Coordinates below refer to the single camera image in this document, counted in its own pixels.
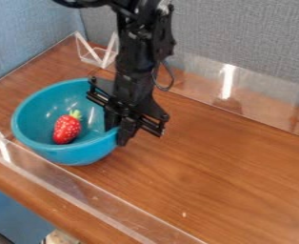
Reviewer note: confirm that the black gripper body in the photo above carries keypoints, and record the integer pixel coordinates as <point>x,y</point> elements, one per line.
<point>147,112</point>

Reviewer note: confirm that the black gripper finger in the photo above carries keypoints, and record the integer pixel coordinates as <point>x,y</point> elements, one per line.
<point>127,131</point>
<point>112,118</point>

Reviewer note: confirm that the red toy strawberry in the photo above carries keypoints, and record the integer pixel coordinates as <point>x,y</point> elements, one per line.
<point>67,127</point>

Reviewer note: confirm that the blue bowl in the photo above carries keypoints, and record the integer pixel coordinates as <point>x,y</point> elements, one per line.
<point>39,112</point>

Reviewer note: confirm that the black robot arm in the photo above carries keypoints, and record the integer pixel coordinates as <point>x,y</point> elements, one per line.
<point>147,44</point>

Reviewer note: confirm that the clear acrylic front barrier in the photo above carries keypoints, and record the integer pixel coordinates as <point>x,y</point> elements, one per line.
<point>33,174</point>

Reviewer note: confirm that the clear acrylic barrier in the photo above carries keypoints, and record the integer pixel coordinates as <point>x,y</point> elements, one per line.
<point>33,174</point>
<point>258,96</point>

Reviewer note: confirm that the clear acrylic back barrier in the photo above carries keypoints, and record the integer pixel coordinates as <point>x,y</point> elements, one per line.
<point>258,96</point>

